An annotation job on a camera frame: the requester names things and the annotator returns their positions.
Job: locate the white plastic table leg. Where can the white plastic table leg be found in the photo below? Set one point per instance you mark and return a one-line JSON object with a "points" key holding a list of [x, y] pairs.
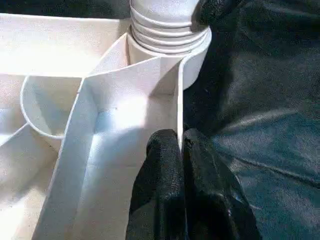
{"points": [[167, 25]]}

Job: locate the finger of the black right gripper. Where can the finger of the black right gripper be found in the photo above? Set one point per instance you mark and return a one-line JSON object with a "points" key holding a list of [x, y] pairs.
{"points": [[216, 9]]}

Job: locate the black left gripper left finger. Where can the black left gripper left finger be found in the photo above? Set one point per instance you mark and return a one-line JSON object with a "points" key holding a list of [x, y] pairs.
{"points": [[157, 200]]}

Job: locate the white plastic table top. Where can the white plastic table top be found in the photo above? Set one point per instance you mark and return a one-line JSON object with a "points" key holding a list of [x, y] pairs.
{"points": [[60, 100]]}

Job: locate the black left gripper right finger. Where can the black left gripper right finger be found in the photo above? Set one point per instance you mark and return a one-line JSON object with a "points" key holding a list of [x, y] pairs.
{"points": [[215, 200]]}

